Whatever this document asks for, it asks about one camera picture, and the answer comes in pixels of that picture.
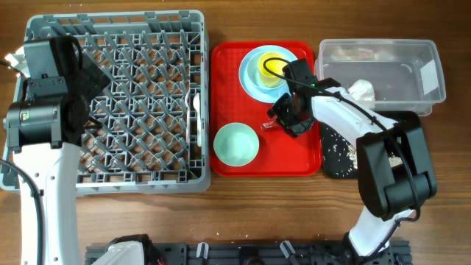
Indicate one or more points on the clear plastic waste bin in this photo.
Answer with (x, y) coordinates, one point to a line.
(406, 74)

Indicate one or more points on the black waste tray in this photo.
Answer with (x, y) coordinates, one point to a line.
(334, 147)

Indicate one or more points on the grey plastic dishwasher rack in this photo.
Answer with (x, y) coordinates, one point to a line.
(156, 61)

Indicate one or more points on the light blue plate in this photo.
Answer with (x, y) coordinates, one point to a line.
(255, 92)

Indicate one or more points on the yellow plastic cup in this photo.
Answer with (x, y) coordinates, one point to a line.
(270, 65)

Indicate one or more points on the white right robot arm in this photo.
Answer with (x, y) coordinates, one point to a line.
(395, 173)

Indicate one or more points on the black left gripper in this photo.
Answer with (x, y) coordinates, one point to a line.
(93, 77)

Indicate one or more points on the pile of rice scraps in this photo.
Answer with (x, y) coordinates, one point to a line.
(352, 156)

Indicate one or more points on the red snack wrapper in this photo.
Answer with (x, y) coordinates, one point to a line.
(269, 125)

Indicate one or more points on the mint green bowl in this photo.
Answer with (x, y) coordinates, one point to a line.
(236, 144)

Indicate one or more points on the white napkin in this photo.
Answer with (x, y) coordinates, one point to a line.
(363, 92)

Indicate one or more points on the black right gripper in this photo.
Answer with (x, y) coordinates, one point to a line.
(277, 109)

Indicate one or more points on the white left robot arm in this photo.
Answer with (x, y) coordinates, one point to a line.
(48, 178)

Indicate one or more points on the light green small bowl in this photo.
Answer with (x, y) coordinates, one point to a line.
(253, 72)

